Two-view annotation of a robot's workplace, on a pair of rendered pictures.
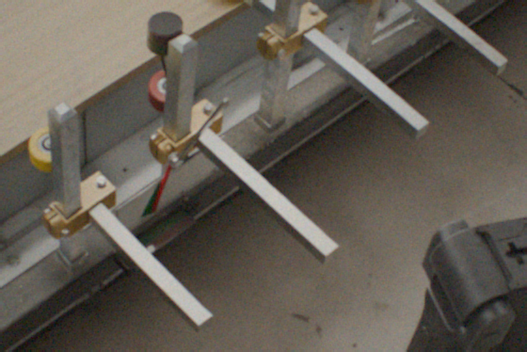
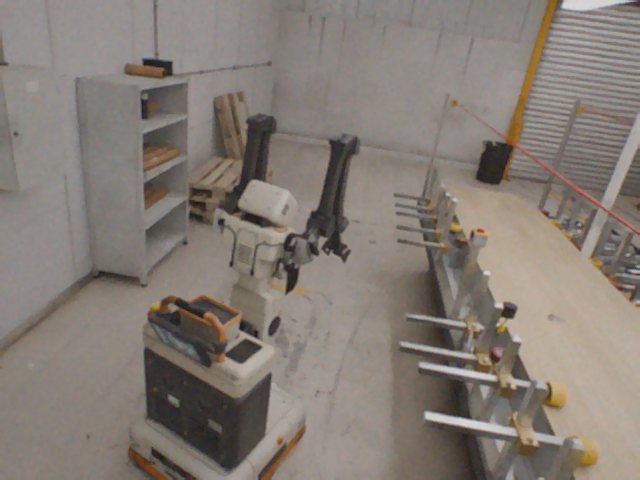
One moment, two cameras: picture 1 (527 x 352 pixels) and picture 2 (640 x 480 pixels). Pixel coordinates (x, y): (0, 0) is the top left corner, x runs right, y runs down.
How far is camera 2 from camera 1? 2.54 m
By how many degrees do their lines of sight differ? 96
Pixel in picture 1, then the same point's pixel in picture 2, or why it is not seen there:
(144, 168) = not seen: hidden behind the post
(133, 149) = (504, 408)
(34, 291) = (456, 335)
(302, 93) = (490, 445)
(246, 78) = (522, 466)
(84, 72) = (527, 345)
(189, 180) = not seen: hidden behind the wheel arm
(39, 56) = (544, 343)
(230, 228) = not seen: outside the picture
